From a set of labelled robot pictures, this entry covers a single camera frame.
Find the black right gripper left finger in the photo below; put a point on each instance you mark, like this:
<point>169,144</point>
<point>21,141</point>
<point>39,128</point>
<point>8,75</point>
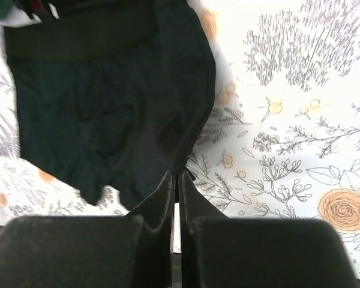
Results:
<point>134,250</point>

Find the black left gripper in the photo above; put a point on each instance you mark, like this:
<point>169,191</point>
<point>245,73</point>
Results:
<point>42,10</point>

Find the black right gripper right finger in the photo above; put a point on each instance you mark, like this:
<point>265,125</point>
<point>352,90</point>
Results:
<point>218,251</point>

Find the black underwear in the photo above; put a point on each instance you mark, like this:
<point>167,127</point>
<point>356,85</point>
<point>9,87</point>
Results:
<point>113,94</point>

